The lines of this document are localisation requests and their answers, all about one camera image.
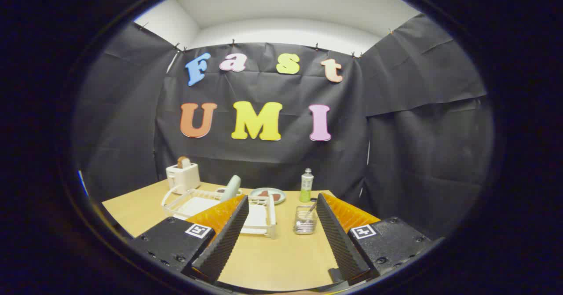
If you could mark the white toaster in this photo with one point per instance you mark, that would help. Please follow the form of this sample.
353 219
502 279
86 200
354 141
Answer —
184 178

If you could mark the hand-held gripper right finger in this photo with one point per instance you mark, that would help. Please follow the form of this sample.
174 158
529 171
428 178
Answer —
338 238

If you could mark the metal spoon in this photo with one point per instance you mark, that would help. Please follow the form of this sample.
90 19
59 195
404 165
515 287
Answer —
311 209

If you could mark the small plate with food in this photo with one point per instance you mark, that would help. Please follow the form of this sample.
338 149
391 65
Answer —
279 194

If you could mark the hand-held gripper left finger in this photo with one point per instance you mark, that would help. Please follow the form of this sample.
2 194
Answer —
226 238

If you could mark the brown bread slice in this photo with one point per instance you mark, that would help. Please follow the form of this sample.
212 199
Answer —
183 162

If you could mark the brown food pieces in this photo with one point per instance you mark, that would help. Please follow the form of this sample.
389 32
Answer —
268 194

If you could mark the light green plate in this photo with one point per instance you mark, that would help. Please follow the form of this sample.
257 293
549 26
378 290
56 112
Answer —
232 187

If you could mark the black backdrop cloth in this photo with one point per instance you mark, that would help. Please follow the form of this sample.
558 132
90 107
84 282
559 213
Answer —
264 158

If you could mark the green and white bottle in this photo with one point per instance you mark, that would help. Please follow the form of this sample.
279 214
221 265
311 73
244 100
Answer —
306 185

